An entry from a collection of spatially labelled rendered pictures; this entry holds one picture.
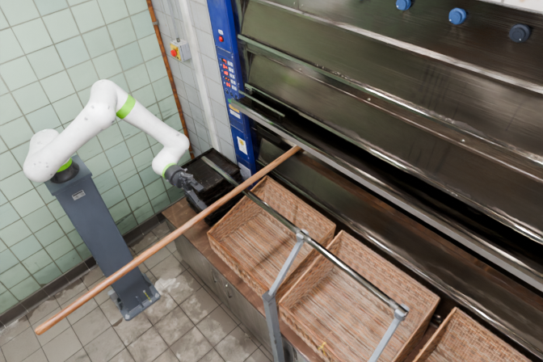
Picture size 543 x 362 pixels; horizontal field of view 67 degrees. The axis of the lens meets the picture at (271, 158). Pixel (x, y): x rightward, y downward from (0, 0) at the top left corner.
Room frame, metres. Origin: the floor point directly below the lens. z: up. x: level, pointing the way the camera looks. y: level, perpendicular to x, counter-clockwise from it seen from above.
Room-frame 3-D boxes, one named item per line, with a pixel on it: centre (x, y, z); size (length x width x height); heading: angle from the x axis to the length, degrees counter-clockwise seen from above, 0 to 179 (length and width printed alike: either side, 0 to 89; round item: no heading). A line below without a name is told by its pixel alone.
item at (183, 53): (2.29, 0.46, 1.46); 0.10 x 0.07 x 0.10; 39
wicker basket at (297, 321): (0.95, -0.31, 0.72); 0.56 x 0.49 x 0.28; 39
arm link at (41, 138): (1.58, 1.05, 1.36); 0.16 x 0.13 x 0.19; 6
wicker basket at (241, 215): (1.42, 0.06, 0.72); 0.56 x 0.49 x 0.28; 38
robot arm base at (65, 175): (1.64, 1.08, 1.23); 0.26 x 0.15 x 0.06; 36
